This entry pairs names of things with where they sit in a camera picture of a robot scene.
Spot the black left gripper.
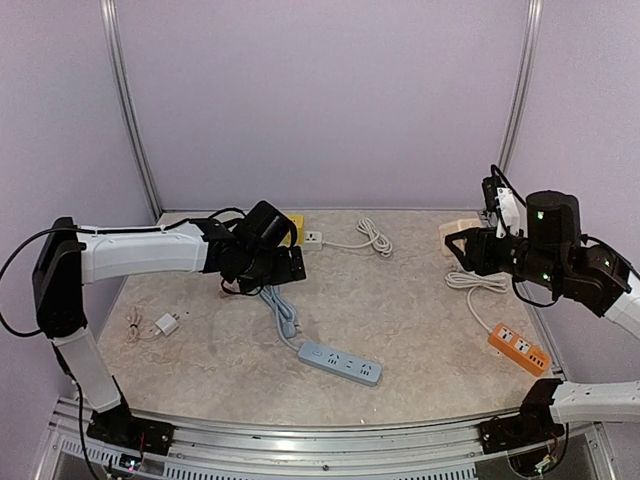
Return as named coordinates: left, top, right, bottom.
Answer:
left=237, top=245, right=306, bottom=294

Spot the beige cube socket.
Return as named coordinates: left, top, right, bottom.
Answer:
left=438, top=218, right=481, bottom=259

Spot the white power strip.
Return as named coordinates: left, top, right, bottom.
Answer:
left=301, top=217, right=394, bottom=259

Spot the yellow cube socket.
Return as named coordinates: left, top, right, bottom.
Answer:
left=286, top=213, right=305, bottom=246

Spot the blue power strip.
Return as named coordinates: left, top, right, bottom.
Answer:
left=259, top=286, right=382, bottom=387

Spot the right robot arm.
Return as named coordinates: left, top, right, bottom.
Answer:
left=444, top=189, right=639, bottom=444

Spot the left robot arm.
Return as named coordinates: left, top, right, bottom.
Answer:
left=32, top=201, right=306, bottom=445

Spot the orange power strip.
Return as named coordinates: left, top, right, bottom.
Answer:
left=444, top=261, right=552, bottom=377

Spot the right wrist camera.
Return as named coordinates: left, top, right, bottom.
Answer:
left=482, top=176, right=523, bottom=239

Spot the white charger with cable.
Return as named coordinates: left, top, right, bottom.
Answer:
left=126, top=307, right=179, bottom=345

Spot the right aluminium frame post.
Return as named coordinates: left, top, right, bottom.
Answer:
left=497, top=0, right=544, bottom=173

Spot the aluminium frame post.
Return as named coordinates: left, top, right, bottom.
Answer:
left=99, top=0, right=163, bottom=220
left=497, top=0, right=544, bottom=173

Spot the left aluminium frame post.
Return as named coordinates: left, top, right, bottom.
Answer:
left=99, top=0, right=163, bottom=220

